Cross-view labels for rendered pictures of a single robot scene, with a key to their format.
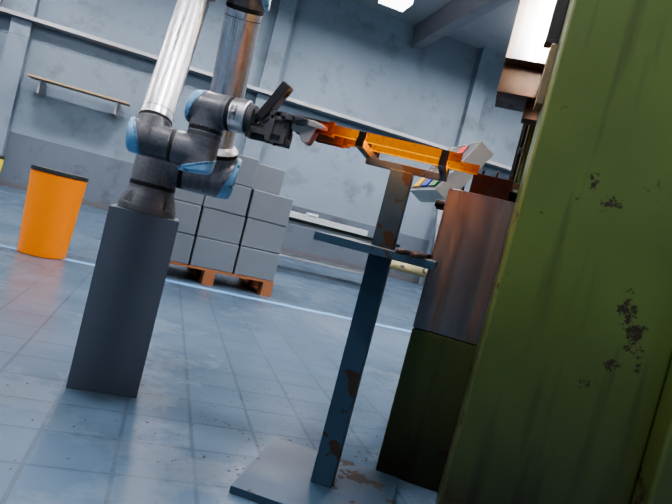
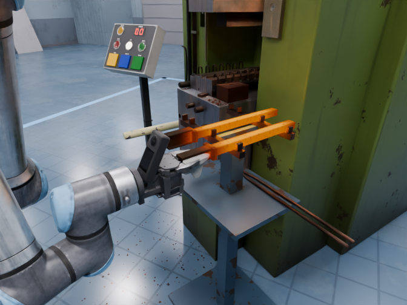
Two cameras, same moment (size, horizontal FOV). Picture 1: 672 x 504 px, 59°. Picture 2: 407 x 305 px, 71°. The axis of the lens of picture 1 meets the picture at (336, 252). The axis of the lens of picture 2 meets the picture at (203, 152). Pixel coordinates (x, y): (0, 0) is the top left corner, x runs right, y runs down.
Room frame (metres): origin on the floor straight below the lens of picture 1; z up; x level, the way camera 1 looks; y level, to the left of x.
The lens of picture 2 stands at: (1.07, 0.58, 1.29)
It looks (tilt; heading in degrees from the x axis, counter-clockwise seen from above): 27 degrees down; 315
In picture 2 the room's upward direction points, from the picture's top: straight up
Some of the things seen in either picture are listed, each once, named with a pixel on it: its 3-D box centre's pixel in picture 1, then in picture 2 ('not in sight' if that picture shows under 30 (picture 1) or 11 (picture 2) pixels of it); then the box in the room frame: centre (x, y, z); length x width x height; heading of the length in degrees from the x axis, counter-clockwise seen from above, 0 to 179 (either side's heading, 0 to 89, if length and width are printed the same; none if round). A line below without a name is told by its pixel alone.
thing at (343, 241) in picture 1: (382, 251); (231, 190); (1.62, -0.12, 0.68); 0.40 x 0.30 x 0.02; 170
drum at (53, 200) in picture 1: (51, 212); not in sight; (4.21, 2.04, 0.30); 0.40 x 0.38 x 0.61; 15
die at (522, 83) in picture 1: (562, 97); (238, 0); (2.01, -0.61, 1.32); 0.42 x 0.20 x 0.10; 77
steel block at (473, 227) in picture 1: (517, 279); (239, 127); (1.95, -0.60, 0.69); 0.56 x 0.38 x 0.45; 77
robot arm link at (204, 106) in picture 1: (212, 110); (84, 202); (1.59, 0.41, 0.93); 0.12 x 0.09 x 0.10; 80
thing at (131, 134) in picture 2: (429, 273); (158, 128); (2.41, -0.39, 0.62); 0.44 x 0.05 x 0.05; 77
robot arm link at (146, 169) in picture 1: (161, 159); not in sight; (2.00, 0.65, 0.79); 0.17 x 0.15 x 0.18; 98
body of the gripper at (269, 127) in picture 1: (271, 126); (156, 178); (1.56, 0.25, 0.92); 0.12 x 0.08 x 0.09; 80
